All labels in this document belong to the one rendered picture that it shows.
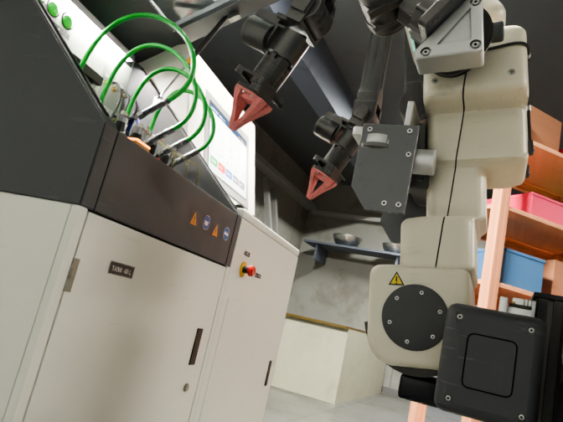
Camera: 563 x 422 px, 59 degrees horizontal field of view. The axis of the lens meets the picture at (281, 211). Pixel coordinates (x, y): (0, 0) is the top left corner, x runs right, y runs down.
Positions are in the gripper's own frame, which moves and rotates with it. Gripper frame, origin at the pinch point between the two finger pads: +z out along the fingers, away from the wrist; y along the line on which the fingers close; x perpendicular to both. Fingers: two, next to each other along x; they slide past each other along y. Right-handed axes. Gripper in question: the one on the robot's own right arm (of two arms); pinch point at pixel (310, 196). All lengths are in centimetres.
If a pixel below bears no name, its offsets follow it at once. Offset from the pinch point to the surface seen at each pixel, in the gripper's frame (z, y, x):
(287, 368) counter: 129, -369, -93
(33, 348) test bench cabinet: 50, 51, 1
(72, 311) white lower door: 45, 45, -3
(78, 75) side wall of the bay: 10, 52, -29
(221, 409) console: 71, -39, 0
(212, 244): 26.1, -2.6, -17.2
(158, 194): 20.6, 29.0, -16.0
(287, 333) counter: 102, -368, -115
